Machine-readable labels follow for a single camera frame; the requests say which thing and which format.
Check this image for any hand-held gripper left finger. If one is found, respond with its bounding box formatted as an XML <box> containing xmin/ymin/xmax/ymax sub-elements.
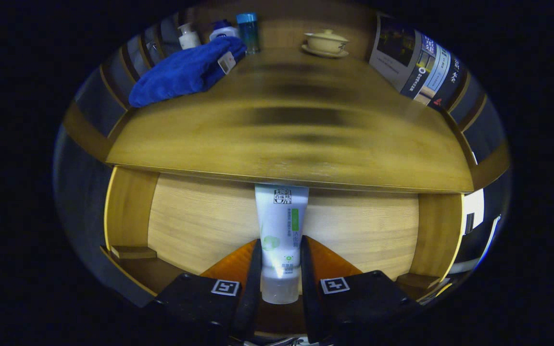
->
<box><xmin>145</xmin><ymin>239</ymin><xmax>263</xmax><ymax>344</ymax></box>

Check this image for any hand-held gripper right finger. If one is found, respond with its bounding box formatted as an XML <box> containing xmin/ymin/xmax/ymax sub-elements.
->
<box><xmin>300</xmin><ymin>235</ymin><xmax>422</xmax><ymax>344</ymax></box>

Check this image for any white face wash tube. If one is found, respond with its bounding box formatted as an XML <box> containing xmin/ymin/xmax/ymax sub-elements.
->
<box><xmin>254</xmin><ymin>183</ymin><xmax>310</xmax><ymax>305</ymax></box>

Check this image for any wooden drawer with black knob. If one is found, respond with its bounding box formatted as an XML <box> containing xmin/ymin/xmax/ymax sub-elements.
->
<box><xmin>100</xmin><ymin>166</ymin><xmax>465</xmax><ymax>337</ymax></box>

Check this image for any wooden countertop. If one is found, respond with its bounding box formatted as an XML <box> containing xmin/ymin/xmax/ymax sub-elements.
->
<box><xmin>106</xmin><ymin>46</ymin><xmax>475</xmax><ymax>194</ymax></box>

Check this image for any wooden cabinet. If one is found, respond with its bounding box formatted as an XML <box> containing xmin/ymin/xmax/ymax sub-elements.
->
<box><xmin>62</xmin><ymin>0</ymin><xmax>512</xmax><ymax>193</ymax></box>

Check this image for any blue towel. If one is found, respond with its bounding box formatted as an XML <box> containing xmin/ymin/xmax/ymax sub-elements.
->
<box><xmin>128</xmin><ymin>36</ymin><xmax>248</xmax><ymax>108</ymax></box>

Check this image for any beige lidded tea cup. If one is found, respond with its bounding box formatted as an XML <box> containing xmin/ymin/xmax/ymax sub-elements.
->
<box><xmin>301</xmin><ymin>29</ymin><xmax>350</xmax><ymax>59</ymax></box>

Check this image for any white spine book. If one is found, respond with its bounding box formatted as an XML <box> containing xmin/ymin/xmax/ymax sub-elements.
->
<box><xmin>414</xmin><ymin>46</ymin><xmax>452</xmax><ymax>104</ymax></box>

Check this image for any teal bottle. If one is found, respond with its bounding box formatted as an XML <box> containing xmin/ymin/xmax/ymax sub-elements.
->
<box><xmin>236</xmin><ymin>12</ymin><xmax>261</xmax><ymax>55</ymax></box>

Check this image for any white pump bottle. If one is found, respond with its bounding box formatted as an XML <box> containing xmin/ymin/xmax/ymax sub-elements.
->
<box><xmin>177</xmin><ymin>23</ymin><xmax>201</xmax><ymax>50</ymax></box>

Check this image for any white bottle with blue cap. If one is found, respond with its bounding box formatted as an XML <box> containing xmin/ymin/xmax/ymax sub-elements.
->
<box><xmin>209</xmin><ymin>19</ymin><xmax>240</xmax><ymax>41</ymax></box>

